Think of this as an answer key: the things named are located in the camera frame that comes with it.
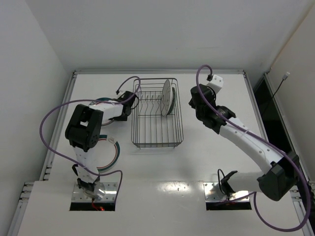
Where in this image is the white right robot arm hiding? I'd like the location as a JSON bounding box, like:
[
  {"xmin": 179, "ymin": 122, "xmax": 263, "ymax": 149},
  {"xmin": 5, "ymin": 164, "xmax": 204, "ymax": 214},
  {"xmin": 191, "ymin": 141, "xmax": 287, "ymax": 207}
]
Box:
[{"xmin": 189, "ymin": 85, "xmax": 299, "ymax": 201}]

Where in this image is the metal base plate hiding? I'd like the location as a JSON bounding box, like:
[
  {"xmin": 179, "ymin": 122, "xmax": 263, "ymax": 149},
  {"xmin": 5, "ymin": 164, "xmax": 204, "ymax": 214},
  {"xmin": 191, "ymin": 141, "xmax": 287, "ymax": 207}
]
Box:
[
  {"xmin": 203, "ymin": 182, "xmax": 250, "ymax": 203},
  {"xmin": 71, "ymin": 182, "xmax": 118, "ymax": 203}
]

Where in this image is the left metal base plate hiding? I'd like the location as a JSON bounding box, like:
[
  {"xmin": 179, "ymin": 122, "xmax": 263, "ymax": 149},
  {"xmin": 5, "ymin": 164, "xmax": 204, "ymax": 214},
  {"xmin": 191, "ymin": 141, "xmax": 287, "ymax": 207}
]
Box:
[{"xmin": 71, "ymin": 182, "xmax": 118, "ymax": 203}]

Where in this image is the blue floral green plate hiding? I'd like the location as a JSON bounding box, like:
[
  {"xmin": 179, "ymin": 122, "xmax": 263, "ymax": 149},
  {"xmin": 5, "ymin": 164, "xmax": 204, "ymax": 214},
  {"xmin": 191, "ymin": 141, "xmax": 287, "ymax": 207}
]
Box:
[{"xmin": 168, "ymin": 87, "xmax": 176, "ymax": 114}]

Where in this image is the green red rimmed plate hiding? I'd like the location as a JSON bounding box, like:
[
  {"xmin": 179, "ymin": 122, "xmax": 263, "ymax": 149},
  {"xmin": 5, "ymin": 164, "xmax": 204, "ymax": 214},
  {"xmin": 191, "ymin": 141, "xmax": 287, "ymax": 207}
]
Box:
[
  {"xmin": 95, "ymin": 134, "xmax": 121, "ymax": 174},
  {"xmin": 89, "ymin": 97, "xmax": 115, "ymax": 126}
]

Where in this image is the white plate teal rim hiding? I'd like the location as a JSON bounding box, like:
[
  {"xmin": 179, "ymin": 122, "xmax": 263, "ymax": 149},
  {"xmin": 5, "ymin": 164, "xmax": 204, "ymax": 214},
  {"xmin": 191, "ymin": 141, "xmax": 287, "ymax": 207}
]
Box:
[{"xmin": 160, "ymin": 79, "xmax": 174, "ymax": 116}]

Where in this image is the aluminium table frame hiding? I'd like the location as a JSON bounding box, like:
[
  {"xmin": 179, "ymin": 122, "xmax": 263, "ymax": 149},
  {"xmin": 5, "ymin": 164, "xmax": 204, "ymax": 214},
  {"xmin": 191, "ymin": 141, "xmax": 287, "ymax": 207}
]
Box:
[{"xmin": 6, "ymin": 69, "xmax": 315, "ymax": 236}]

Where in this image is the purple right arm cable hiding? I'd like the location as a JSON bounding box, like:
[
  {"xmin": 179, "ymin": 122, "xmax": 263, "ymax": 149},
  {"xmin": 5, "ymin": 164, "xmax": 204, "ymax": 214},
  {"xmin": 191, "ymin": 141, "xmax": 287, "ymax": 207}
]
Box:
[{"xmin": 195, "ymin": 64, "xmax": 312, "ymax": 232}]

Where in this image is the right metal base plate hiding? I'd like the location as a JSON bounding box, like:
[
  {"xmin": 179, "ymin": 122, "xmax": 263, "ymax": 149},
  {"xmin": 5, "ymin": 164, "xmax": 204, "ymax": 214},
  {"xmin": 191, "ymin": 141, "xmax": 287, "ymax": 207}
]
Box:
[{"xmin": 203, "ymin": 182, "xmax": 250, "ymax": 203}]

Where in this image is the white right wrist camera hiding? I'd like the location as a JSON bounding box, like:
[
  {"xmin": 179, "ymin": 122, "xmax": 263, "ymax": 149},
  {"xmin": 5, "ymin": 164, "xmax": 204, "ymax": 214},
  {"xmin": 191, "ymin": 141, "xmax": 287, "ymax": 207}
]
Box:
[{"xmin": 207, "ymin": 74, "xmax": 224, "ymax": 94}]

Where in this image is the black hanging usb cable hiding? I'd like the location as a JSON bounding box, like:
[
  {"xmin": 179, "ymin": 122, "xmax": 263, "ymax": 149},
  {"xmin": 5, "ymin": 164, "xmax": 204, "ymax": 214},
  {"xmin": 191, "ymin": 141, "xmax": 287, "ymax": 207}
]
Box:
[{"xmin": 260, "ymin": 71, "xmax": 290, "ymax": 116}]

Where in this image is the grey wire dish rack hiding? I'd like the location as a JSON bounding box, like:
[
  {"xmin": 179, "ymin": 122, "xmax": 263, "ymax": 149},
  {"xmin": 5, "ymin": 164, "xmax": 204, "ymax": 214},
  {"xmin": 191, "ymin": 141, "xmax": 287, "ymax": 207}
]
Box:
[{"xmin": 131, "ymin": 78, "xmax": 184, "ymax": 148}]

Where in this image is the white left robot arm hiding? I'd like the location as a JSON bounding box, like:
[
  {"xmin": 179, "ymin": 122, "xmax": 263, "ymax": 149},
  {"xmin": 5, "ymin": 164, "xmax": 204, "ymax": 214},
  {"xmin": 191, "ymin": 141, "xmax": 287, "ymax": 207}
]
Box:
[{"xmin": 65, "ymin": 91, "xmax": 137, "ymax": 198}]

